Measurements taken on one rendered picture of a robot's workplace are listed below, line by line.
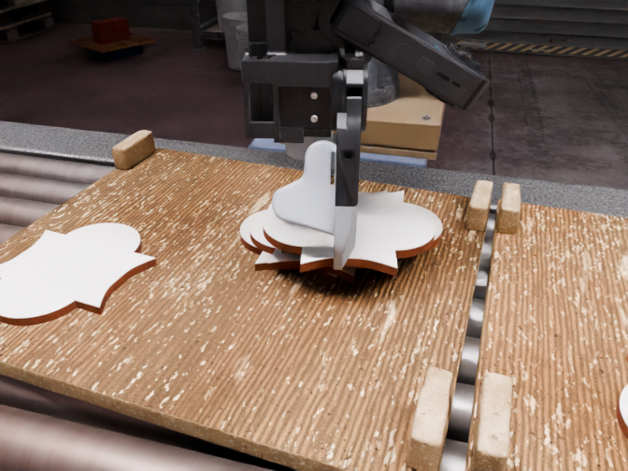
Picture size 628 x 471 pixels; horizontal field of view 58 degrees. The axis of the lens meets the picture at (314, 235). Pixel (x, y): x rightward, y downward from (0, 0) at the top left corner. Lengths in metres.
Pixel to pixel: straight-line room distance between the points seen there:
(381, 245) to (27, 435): 0.27
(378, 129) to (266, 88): 0.46
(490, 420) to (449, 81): 0.21
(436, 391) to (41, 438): 0.24
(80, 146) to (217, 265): 0.38
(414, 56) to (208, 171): 0.33
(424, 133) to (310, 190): 0.46
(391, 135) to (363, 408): 0.53
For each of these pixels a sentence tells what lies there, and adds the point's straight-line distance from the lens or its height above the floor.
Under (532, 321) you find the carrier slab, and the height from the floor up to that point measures 0.94.
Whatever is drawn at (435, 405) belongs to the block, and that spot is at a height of 0.96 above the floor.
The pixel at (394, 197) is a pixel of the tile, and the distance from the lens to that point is 0.52.
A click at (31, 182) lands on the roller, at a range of 0.73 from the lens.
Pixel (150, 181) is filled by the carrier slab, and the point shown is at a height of 0.94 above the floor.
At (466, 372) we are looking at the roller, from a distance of 0.44.
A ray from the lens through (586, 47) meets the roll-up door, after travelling 5.25.
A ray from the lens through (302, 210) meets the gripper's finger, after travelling 0.39.
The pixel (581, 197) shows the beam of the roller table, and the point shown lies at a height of 0.92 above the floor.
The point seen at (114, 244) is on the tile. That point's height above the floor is 0.94.
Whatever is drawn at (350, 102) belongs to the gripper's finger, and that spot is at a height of 1.09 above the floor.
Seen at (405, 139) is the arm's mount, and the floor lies 0.90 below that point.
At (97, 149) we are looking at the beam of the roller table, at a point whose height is 0.91.
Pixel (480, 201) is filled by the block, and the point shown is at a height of 0.96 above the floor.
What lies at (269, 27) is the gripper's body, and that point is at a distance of 0.38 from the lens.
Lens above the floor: 1.21
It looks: 32 degrees down
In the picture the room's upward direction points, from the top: straight up
